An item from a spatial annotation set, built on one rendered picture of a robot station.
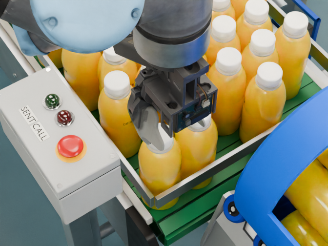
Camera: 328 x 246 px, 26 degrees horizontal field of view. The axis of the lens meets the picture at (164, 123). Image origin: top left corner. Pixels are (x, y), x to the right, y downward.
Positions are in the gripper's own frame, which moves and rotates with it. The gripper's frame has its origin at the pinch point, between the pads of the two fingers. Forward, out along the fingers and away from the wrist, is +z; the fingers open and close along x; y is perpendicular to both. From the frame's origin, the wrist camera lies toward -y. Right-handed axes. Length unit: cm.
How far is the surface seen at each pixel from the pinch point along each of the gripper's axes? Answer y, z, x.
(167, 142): 1.7, 2.2, -0.2
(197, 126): 1.4, 3.2, 5.4
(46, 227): -51, 110, -8
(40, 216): -55, 110, -8
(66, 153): -2.9, -0.9, -13.8
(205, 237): 9.1, 24.2, 2.5
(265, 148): 14.9, -8.4, 5.6
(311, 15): -13.6, 15.2, 42.9
